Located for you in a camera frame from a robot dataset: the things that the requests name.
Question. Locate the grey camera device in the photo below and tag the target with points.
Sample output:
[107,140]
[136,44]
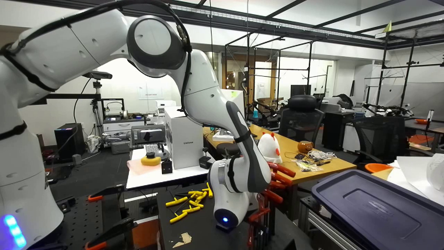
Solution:
[147,134]

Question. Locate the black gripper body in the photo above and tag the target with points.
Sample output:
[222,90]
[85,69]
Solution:
[229,150]

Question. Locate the black speaker box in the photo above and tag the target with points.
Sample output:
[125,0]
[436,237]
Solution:
[69,138]

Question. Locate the black tripod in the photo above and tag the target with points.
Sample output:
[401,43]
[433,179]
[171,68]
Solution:
[97,75]

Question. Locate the wooden desk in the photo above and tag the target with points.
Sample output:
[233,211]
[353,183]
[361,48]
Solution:
[286,145]

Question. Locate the tan wood chip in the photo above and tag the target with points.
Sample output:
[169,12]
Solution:
[183,238]

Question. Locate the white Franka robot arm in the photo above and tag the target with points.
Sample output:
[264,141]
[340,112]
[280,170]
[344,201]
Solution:
[69,50]

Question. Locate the black overhead metal frame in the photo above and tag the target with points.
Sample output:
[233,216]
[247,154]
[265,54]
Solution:
[278,27]

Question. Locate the orange plastic disc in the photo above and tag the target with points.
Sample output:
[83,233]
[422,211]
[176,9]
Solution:
[376,166]

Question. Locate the bag of small tools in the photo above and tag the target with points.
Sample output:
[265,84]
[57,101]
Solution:
[316,157]

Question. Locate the yellow tape roll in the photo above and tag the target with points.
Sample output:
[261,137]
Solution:
[150,161]

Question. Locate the black office chair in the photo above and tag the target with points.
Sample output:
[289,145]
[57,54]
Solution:
[300,115]

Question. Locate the orange ball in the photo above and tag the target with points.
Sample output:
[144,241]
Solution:
[305,145]

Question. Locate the small black box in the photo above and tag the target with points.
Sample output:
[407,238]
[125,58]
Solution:
[167,166]

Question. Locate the orange black clamp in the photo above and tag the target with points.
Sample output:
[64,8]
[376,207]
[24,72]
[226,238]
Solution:
[99,244]
[94,198]

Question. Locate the tall white box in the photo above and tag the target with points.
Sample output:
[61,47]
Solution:
[239,97]

